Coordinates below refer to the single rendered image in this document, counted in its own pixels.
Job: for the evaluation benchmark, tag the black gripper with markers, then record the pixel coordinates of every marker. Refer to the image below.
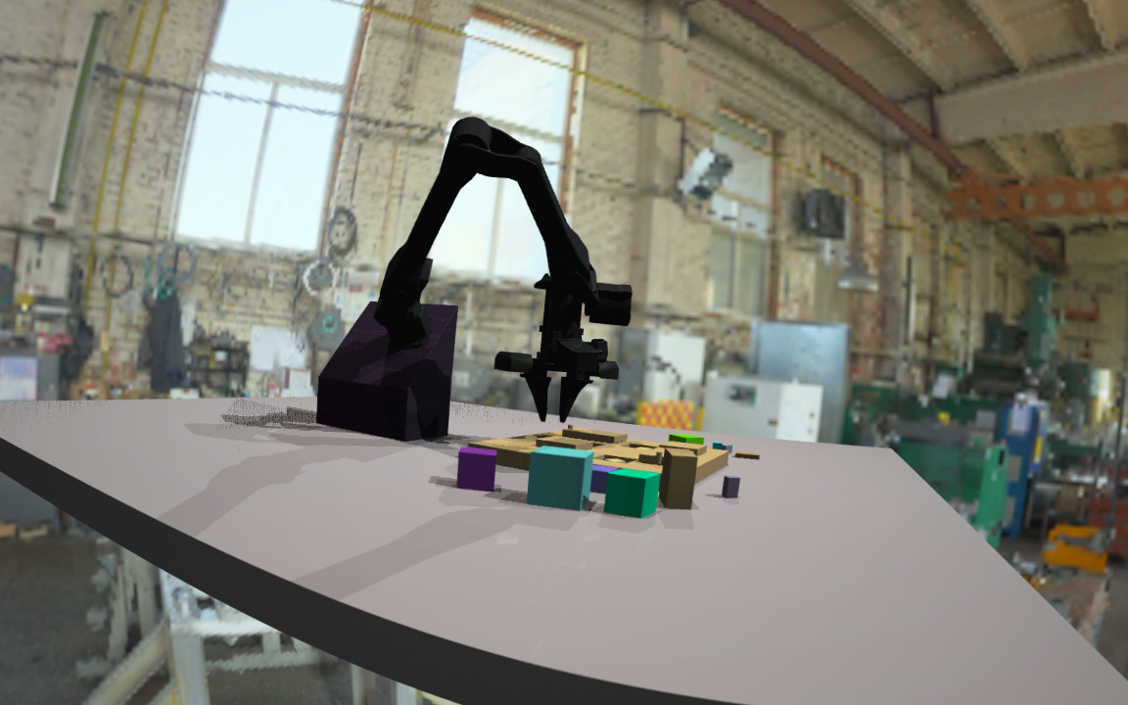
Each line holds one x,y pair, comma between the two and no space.
535,369

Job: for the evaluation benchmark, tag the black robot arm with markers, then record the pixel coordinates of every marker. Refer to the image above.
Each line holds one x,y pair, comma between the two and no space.
476,147

